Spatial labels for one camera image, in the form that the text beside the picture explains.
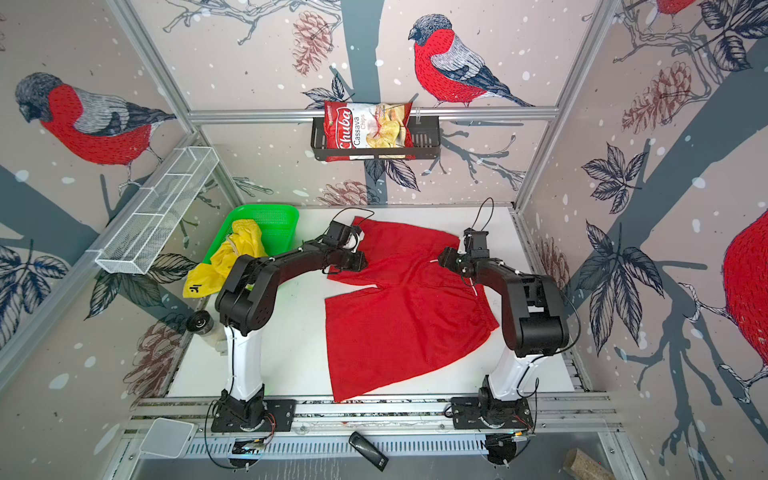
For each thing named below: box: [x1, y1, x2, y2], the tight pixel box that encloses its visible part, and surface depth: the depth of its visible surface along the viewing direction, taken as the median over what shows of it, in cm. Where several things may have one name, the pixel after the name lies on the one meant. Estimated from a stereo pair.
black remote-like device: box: [348, 431, 389, 472], surface depth 67 cm
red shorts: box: [324, 216, 499, 402], surface depth 92 cm
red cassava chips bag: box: [324, 101, 416, 162], surface depth 90 cm
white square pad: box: [139, 417, 198, 459], surface depth 71 cm
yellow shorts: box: [183, 219, 268, 298], surface depth 96 cm
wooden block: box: [563, 448, 615, 480], surface depth 65 cm
